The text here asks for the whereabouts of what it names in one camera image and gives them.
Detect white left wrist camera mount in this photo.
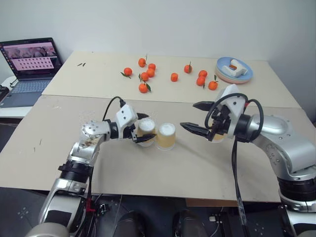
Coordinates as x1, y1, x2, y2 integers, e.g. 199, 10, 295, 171
115, 103, 138, 140

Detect grey laptop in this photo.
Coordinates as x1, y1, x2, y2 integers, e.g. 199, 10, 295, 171
0, 37, 64, 108

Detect blue and pink plates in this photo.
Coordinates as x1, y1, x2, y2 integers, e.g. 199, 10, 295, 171
216, 56, 254, 83

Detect black box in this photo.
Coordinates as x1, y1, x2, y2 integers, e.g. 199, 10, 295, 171
0, 85, 10, 104

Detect dark rounded shape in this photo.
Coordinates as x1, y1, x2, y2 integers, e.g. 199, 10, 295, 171
172, 209, 210, 237
116, 209, 152, 237

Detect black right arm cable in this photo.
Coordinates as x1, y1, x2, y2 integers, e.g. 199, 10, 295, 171
205, 93, 264, 237

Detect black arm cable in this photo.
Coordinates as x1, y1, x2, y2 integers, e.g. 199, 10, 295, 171
102, 96, 126, 122
205, 93, 264, 237

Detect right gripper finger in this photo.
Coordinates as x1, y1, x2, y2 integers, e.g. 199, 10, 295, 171
192, 100, 215, 112
180, 122, 213, 142

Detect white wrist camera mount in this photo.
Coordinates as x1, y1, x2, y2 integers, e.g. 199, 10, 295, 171
215, 83, 249, 139
115, 103, 138, 140

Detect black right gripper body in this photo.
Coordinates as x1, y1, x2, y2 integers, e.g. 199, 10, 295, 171
206, 103, 233, 142

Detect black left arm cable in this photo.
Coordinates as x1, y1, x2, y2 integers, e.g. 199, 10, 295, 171
102, 96, 126, 122

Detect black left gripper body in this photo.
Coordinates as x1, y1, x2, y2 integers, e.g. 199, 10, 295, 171
122, 120, 139, 143

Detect pink plate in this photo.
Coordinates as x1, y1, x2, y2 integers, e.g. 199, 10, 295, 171
214, 66, 252, 86

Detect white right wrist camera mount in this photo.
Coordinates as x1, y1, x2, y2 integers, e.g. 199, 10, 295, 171
215, 83, 249, 139

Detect white handheld tool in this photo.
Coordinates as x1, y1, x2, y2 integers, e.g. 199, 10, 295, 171
221, 58, 248, 78

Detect beige paper cup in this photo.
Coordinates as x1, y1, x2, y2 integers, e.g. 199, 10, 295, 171
212, 133, 227, 144
136, 118, 156, 148
155, 122, 176, 151

